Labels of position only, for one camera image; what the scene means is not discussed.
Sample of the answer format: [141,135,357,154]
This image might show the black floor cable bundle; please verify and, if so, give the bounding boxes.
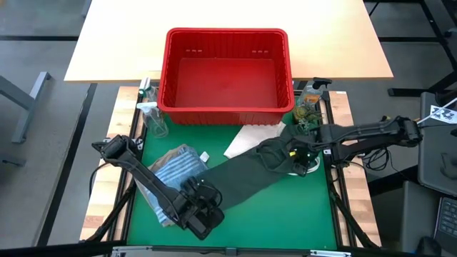
[363,146,393,172]

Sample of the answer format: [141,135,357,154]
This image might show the black aluminium table frame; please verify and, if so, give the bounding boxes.
[80,84,383,257]

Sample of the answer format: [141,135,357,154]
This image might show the grey metal table leg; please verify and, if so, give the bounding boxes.
[0,71,53,143]

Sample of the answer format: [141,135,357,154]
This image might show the light wooden desk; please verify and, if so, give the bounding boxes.
[64,0,394,84]

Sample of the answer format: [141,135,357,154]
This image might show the red plastic laundry bin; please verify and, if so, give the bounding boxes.
[156,27,296,126]

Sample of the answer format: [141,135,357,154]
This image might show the white tag black marks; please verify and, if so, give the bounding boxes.
[430,104,457,125]

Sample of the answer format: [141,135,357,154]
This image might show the green table mat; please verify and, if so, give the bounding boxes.
[126,96,338,251]

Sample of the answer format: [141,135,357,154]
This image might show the beige khaki garment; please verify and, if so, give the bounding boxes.
[135,143,189,224]

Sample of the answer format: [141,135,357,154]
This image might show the cream canvas tote bag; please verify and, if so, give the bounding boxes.
[224,121,321,176]

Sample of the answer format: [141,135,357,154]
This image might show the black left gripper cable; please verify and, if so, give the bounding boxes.
[199,181,224,208]

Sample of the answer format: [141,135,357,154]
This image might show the clear bottle white green cap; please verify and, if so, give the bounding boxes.
[138,76,160,104]

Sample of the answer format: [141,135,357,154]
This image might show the dark keyboard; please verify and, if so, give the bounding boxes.
[433,196,457,247]

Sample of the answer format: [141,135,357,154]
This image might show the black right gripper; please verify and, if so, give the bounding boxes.
[281,137,321,178]

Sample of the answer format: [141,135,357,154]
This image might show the blue striped garment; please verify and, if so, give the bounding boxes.
[146,144,211,228]

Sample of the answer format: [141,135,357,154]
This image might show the dark green garment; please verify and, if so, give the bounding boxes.
[196,123,315,211]

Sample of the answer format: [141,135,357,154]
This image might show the white paper label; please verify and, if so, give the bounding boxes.
[133,57,164,71]

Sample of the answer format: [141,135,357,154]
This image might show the black desk frame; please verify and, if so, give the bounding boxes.
[363,0,457,97]

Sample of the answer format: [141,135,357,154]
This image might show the white cable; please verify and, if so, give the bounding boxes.
[416,98,457,125]

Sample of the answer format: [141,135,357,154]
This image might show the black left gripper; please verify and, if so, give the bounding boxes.
[178,176,226,241]

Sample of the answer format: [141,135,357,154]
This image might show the black rounded object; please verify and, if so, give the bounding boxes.
[416,235,443,257]

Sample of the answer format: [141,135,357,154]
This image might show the clear spray bottle white head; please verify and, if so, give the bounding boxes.
[136,101,169,139]

